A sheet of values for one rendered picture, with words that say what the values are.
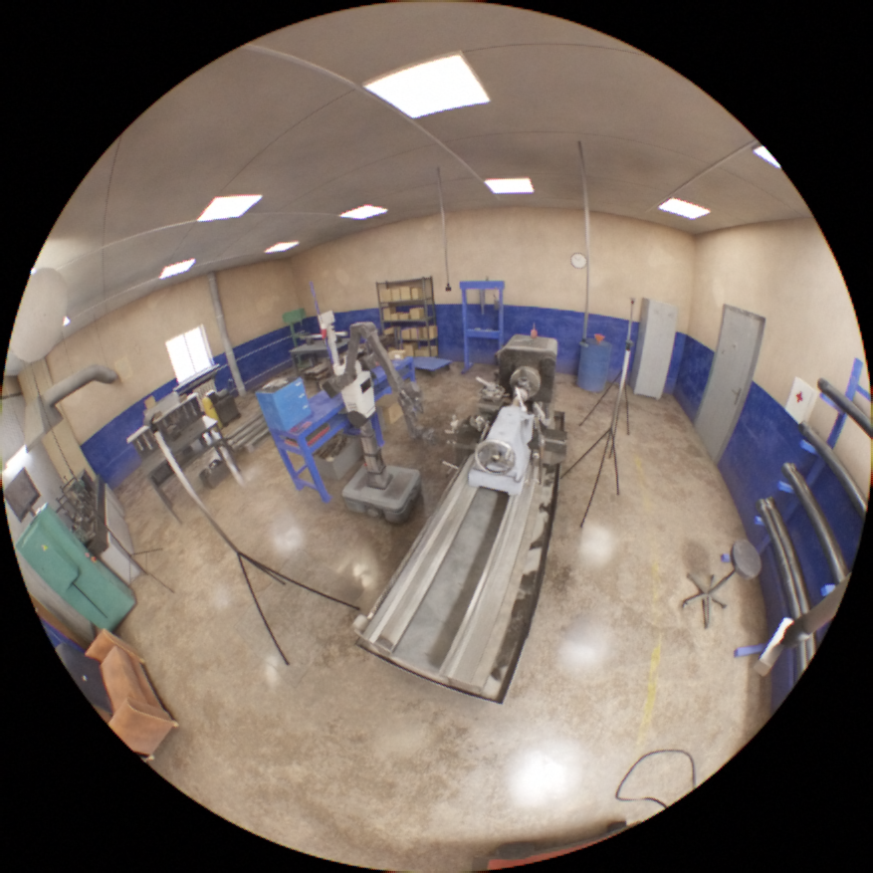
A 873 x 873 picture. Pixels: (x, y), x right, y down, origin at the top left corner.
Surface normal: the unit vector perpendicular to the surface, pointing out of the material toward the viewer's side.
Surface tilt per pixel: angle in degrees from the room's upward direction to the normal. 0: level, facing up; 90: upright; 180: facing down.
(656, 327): 90
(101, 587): 90
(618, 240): 90
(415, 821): 0
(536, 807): 0
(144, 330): 90
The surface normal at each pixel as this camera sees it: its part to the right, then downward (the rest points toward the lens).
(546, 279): -0.41, 0.53
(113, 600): 0.91, 0.17
